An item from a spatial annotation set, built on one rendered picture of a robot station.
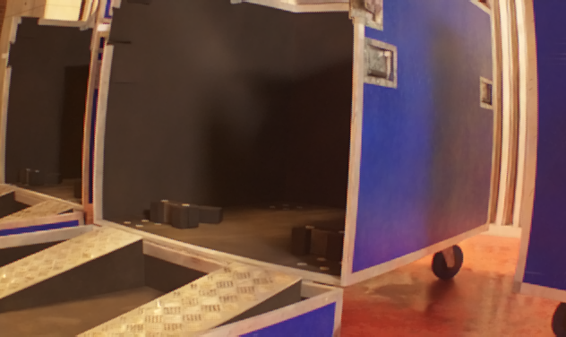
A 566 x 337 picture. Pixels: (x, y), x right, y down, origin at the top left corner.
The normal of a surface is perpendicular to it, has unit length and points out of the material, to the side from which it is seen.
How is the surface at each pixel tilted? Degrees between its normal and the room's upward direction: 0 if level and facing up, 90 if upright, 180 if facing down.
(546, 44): 90
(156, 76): 90
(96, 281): 90
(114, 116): 90
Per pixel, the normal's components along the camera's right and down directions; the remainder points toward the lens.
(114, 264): 0.82, 0.10
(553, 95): -0.78, 0.01
